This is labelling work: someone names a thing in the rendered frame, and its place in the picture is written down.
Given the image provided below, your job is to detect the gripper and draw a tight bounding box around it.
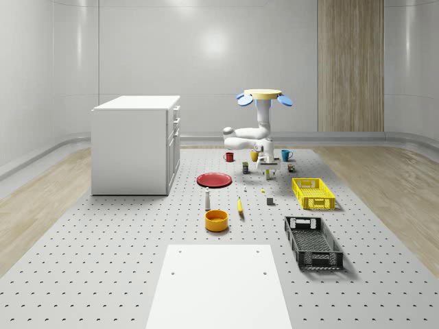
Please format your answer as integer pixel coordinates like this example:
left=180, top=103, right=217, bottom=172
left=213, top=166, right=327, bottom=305
left=256, top=159, right=282, bottom=182

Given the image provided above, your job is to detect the yellow basket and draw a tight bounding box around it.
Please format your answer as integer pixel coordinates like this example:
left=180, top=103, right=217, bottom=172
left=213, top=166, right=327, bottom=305
left=291, top=177, right=336, bottom=210

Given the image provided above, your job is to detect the red plate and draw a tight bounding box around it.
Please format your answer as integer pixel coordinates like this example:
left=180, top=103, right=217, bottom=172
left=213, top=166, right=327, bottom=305
left=196, top=172, right=233, bottom=188

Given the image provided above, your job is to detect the yellow bowl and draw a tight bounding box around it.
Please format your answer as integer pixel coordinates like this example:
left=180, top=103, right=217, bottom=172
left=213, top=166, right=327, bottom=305
left=204, top=209, right=229, bottom=233

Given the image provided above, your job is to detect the dark grey basket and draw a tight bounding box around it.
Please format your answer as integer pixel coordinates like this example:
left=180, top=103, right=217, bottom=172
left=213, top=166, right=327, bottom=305
left=283, top=216, right=344, bottom=271

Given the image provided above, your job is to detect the white board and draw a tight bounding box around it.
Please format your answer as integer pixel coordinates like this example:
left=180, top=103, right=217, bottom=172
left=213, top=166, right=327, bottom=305
left=145, top=244, right=294, bottom=329

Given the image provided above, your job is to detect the white cabinet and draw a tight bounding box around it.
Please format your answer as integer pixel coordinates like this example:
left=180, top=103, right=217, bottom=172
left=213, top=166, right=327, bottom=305
left=91, top=95, right=181, bottom=197

